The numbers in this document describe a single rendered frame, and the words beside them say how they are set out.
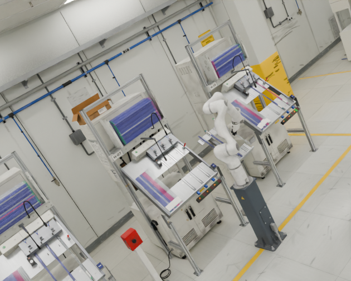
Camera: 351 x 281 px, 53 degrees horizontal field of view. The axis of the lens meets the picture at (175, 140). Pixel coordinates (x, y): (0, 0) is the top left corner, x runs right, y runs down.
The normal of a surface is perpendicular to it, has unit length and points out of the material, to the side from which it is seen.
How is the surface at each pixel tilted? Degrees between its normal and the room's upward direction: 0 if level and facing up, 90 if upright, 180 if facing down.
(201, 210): 90
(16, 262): 47
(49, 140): 90
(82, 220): 90
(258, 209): 90
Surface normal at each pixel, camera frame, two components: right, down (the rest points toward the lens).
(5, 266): 0.10, -0.56
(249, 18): 0.55, 0.01
